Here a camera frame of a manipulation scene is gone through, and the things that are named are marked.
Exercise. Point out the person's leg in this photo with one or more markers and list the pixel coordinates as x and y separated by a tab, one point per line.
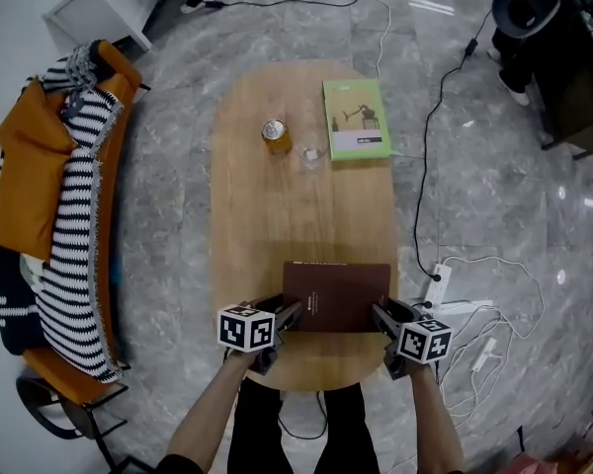
257	432
346	432

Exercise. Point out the brown book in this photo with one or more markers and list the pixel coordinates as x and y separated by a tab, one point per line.
338	296

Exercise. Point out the orange sofa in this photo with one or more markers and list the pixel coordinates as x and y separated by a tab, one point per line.
118	97

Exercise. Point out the dark desk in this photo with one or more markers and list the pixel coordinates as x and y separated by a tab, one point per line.
578	82

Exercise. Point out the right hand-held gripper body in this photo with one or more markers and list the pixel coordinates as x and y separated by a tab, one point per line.
423	339

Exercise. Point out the black power adapter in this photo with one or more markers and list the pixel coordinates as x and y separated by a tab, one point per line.
472	46

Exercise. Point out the black white striped blanket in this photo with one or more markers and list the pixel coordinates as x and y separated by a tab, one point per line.
76	225

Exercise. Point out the person's right leg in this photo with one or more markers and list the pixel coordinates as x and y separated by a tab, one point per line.
346	432

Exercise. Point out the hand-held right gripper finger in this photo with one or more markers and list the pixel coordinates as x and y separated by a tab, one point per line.
386	320
403	310

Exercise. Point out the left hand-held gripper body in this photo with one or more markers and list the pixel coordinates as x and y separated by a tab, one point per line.
244	329

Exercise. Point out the person's left leg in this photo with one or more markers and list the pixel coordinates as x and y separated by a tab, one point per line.
257	432

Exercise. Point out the white cabinet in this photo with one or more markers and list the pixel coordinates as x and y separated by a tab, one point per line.
109	3

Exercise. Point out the wooden table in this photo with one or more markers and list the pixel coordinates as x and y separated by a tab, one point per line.
277	215

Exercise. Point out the black round metal stand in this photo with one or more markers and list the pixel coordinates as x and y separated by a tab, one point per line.
37	413

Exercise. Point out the black cushion with white stripes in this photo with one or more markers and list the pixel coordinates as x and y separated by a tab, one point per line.
12	289

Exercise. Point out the orange cushion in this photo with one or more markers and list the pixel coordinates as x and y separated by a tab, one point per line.
32	166

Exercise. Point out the black office chair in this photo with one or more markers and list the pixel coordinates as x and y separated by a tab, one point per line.
524	3

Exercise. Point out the orange drink can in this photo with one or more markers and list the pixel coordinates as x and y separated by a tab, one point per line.
277	138

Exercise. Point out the person's left forearm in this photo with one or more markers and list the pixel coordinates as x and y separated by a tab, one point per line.
212	408

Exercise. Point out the green book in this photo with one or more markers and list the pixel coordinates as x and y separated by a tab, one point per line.
358	116

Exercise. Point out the clear glass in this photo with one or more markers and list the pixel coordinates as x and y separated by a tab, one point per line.
310	155

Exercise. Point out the white power strip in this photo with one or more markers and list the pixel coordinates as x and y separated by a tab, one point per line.
467	305
485	353
438	284

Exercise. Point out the person's right forearm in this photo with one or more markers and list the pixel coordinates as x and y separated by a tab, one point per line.
437	413

